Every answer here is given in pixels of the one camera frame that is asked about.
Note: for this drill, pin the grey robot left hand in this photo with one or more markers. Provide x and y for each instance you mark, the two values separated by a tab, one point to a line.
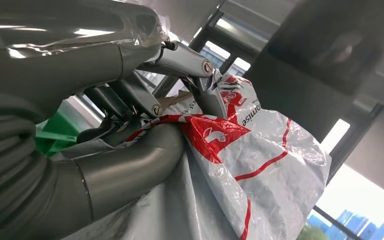
62	66

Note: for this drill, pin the white red-print mail bag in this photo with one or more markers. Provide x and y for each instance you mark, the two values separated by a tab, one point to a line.
271	185

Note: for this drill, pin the black inbound scanner machine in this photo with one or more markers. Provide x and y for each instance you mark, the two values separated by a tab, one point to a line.
311	49

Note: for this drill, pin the green plastic crate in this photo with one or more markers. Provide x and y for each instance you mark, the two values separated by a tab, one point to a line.
58	132

